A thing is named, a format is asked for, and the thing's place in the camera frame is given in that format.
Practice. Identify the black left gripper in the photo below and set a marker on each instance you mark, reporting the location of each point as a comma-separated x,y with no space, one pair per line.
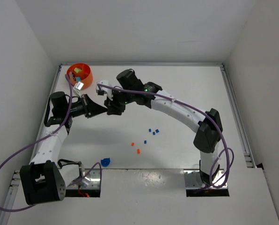
86,106

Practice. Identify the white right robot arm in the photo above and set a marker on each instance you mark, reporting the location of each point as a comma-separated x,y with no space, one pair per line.
206,125

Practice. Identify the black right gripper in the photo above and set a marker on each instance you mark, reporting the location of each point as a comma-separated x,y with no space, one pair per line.
116,103

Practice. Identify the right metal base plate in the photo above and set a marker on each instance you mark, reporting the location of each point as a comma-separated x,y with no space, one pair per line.
193,180

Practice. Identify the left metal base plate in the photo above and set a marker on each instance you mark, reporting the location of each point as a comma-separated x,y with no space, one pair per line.
88,179

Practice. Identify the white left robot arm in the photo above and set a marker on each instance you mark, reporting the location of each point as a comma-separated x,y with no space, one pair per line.
46,177

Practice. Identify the orange divided round container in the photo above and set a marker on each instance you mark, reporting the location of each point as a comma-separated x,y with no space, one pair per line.
85,74

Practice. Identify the metal base plate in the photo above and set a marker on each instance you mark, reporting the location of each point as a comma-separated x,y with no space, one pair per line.
193,180
88,179

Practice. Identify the aluminium table frame rail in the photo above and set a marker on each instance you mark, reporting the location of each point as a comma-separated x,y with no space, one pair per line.
249,159

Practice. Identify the blue rounded lego piece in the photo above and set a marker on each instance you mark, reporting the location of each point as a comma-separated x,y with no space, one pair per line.
105,162

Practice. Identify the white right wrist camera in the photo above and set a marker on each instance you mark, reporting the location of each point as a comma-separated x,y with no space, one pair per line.
104,87

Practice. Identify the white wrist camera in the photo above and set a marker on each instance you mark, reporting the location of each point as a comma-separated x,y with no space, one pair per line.
104,87
77,88

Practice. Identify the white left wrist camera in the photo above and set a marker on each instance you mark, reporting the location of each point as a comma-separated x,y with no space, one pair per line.
77,88

